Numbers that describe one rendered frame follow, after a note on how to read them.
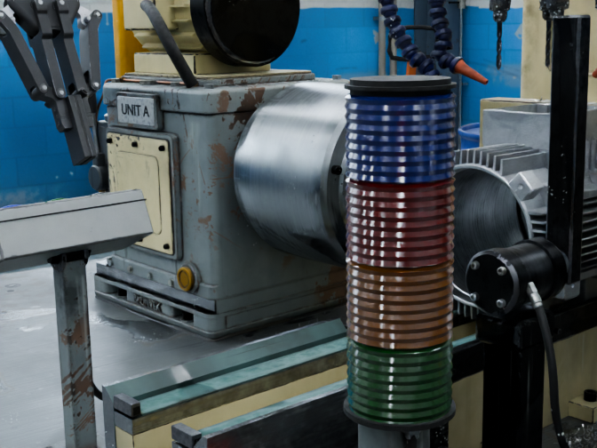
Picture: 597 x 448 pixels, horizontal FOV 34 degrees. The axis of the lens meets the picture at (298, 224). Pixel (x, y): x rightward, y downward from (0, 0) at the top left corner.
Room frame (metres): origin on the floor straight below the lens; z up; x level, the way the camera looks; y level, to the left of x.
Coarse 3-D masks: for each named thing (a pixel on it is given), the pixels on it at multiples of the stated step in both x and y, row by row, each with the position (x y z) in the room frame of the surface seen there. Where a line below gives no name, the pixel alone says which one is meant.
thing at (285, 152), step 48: (288, 96) 1.33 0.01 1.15; (336, 96) 1.27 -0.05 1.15; (240, 144) 1.34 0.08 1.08; (288, 144) 1.25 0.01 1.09; (336, 144) 1.20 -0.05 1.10; (240, 192) 1.33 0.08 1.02; (288, 192) 1.23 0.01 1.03; (336, 192) 1.20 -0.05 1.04; (288, 240) 1.28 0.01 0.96; (336, 240) 1.20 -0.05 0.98
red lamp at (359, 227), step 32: (352, 192) 0.51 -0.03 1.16; (384, 192) 0.50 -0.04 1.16; (416, 192) 0.50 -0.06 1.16; (448, 192) 0.51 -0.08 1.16; (352, 224) 0.51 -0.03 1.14; (384, 224) 0.50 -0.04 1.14; (416, 224) 0.50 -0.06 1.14; (448, 224) 0.51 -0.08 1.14; (352, 256) 0.52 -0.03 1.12; (384, 256) 0.50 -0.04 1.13; (416, 256) 0.50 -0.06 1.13; (448, 256) 0.51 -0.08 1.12
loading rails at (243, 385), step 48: (288, 336) 0.96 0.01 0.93; (336, 336) 0.99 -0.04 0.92; (576, 336) 1.05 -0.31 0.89; (144, 384) 0.84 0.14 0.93; (192, 384) 0.86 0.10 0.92; (240, 384) 0.87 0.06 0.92; (288, 384) 0.90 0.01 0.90; (336, 384) 0.86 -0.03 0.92; (480, 384) 0.94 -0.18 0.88; (576, 384) 1.06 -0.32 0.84; (144, 432) 0.80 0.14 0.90; (192, 432) 0.73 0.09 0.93; (240, 432) 0.73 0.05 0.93; (288, 432) 0.76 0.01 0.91; (336, 432) 0.80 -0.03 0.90; (432, 432) 0.88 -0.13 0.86; (480, 432) 0.94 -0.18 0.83
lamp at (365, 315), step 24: (360, 264) 0.51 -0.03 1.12; (360, 288) 0.51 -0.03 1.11; (384, 288) 0.50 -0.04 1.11; (408, 288) 0.50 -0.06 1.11; (432, 288) 0.50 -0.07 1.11; (360, 312) 0.51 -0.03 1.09; (384, 312) 0.50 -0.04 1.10; (408, 312) 0.50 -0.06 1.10; (432, 312) 0.50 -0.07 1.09; (360, 336) 0.51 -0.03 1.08; (384, 336) 0.50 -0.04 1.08; (408, 336) 0.50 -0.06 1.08; (432, 336) 0.50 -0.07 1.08
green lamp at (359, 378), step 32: (352, 352) 0.51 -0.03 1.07; (384, 352) 0.50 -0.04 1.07; (416, 352) 0.50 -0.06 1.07; (448, 352) 0.51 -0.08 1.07; (352, 384) 0.52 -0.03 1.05; (384, 384) 0.50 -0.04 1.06; (416, 384) 0.50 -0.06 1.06; (448, 384) 0.51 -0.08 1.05; (384, 416) 0.50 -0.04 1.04; (416, 416) 0.50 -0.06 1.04
